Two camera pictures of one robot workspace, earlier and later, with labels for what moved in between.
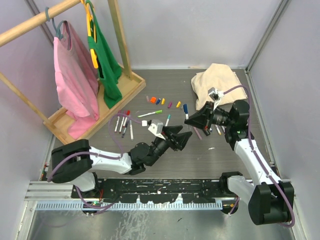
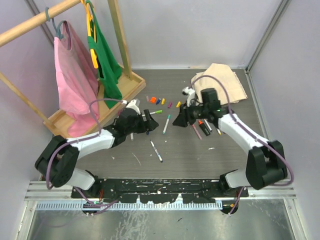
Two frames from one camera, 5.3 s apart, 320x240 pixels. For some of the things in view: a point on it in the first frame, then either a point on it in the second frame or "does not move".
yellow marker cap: (178, 104) does not move
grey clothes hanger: (58, 33) does not move
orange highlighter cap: (153, 99) does not move
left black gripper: (179, 139) -> (151, 123)
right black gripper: (201, 119) -> (184, 117)
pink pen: (197, 132) does not move
